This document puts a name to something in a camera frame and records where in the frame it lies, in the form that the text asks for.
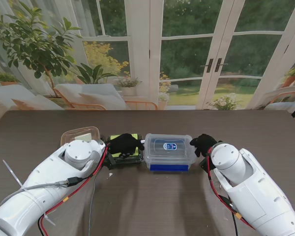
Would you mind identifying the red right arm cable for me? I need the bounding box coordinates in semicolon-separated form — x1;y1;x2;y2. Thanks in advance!
206;151;255;231

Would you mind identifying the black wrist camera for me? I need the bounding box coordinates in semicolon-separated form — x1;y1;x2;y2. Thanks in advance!
103;152;118;171
199;157;215;174

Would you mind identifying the red left arm cable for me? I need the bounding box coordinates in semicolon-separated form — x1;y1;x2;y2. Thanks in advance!
36;144;110;236

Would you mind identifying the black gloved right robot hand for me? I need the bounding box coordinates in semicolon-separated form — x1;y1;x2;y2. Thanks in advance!
189;133;223;158

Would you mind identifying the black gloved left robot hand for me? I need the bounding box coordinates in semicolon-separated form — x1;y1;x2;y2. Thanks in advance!
108;133;146;159

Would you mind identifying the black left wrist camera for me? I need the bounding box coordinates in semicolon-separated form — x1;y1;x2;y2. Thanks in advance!
103;152;118;171

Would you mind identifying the clear container with blue clips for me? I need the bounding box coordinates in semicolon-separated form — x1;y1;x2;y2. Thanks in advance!
143;134;197;173

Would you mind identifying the grey left arm cable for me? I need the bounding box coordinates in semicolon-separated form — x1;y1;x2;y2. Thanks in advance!
0;177;84;207

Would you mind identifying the thin black cable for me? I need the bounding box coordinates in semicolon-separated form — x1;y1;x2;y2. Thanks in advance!
232;213;239;236

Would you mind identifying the thin grey cable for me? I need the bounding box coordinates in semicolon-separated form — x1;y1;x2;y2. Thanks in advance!
88;173;99;236

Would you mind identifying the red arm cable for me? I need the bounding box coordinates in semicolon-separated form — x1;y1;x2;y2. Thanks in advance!
206;151;255;231
36;144;110;236

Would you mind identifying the clear lid with green sheet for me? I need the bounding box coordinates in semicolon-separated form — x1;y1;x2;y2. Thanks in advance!
106;132;145;164

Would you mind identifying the clear lid with blue mark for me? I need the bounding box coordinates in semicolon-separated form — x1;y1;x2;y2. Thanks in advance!
144;133;197;160

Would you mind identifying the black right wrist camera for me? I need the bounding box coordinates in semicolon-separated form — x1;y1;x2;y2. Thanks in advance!
199;157;215;174

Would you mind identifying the black plastic tray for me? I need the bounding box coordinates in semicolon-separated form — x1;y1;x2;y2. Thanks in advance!
106;136;145;166

